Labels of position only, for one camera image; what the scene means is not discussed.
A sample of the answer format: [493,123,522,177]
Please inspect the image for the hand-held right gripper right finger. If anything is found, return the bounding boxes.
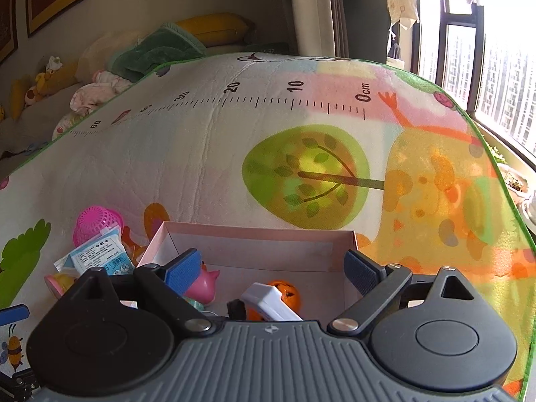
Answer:
[328,249,474,336]

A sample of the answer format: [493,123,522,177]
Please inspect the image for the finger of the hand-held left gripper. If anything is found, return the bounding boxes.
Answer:
[0,305,31,328]
[0,367,40,402]

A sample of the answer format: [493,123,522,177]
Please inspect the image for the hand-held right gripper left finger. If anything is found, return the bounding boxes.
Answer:
[75,249,212,333]

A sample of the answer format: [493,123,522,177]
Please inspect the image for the pink yellow toy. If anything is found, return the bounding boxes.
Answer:
[45,272,82,300]

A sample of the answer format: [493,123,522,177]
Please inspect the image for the pink cardboard box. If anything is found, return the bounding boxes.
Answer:
[136,221,361,323]

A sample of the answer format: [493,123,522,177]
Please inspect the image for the blue white packet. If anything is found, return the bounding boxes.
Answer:
[70,227,137,278]

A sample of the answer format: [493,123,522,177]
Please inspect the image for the pink pig toy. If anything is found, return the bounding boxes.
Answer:
[184,260,221,306]

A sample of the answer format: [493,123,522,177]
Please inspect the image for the small black item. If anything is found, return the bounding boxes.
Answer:
[227,298,248,322]

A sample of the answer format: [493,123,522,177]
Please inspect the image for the orange pumpkin ball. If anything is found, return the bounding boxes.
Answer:
[245,278,301,323]

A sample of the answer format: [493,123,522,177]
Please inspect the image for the white rectangular plastic item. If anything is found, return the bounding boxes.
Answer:
[240,282,303,322]

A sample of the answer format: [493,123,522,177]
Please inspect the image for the pink plastic basket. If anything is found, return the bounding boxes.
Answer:
[72,205,125,248]

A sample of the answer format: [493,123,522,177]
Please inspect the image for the printed play mat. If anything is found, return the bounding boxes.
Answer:
[0,52,536,402]

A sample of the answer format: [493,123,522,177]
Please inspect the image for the pink baby clothes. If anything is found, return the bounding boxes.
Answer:
[69,70,135,115]

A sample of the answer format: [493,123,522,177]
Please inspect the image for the green blanket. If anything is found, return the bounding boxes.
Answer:
[107,22,208,83]

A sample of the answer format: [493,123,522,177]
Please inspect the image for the yellow white plush toy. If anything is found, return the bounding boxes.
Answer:
[23,56,64,108]

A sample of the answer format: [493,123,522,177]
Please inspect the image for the yellow banana pillow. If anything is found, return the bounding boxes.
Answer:
[174,12,256,45]

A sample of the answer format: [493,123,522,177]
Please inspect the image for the beige curtain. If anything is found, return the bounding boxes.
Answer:
[287,0,349,58]

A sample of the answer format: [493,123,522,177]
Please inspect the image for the cream hanging garment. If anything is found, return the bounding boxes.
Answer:
[385,0,420,31]

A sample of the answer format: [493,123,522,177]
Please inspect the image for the dark window frame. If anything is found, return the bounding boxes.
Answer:
[412,0,536,157]

